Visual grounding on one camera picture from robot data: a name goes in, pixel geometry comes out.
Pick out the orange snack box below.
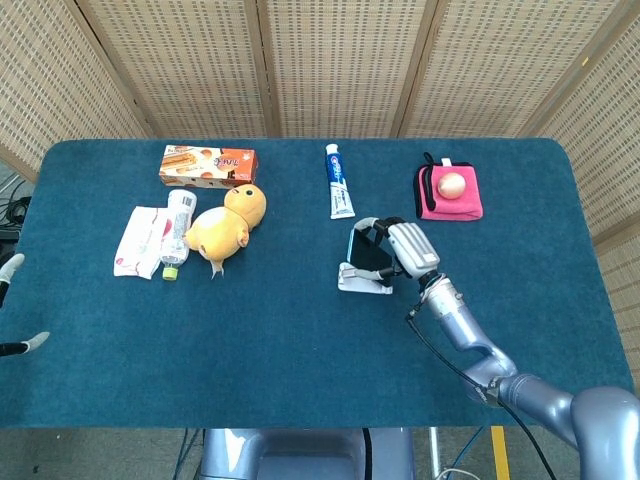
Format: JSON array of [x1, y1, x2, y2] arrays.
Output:
[[158, 144, 260, 190]]

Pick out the white tissue pack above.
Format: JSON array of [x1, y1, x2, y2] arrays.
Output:
[[112, 205, 170, 280]]

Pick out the blue table cloth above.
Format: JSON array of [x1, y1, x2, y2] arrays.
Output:
[[0, 138, 635, 430]]

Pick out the white folding phone stand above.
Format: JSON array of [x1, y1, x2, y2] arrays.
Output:
[[337, 261, 394, 295]]

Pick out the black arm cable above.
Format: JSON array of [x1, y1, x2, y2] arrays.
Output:
[[405, 308, 557, 480]]

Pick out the black floor cables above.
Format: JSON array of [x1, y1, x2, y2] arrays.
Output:
[[0, 177, 32, 246]]

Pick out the pink folded towel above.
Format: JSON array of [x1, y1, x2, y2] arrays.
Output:
[[412, 152, 485, 223]]

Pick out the yellow floor tape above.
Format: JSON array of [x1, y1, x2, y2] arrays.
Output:
[[490, 426, 511, 480]]

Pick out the woven bamboo folding screen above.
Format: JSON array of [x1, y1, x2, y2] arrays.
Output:
[[0, 0, 640, 351]]

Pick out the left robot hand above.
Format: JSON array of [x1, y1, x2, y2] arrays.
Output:
[[0, 253, 51, 357]]

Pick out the white black handheld device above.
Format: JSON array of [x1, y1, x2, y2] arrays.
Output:
[[347, 225, 400, 272]]

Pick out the pale round onion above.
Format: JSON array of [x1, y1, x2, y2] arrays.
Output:
[[438, 173, 468, 200]]

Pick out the blue cable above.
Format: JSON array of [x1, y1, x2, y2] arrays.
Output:
[[457, 427, 487, 474], [172, 428, 202, 480]]

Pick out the clear bottle green cap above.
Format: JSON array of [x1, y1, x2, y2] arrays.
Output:
[[159, 189, 198, 283]]

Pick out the metal table leg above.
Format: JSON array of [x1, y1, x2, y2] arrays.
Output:
[[428, 428, 443, 474]]

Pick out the blue white toothpaste tube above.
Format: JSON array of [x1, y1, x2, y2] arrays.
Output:
[[324, 143, 356, 221]]

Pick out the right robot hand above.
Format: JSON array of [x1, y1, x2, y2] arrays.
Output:
[[353, 216, 442, 282]]

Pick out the grey blue robot torso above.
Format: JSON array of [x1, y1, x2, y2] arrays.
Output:
[[199, 428, 416, 480]]

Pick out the yellow plush chick toy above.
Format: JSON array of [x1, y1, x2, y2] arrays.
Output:
[[183, 183, 268, 280]]

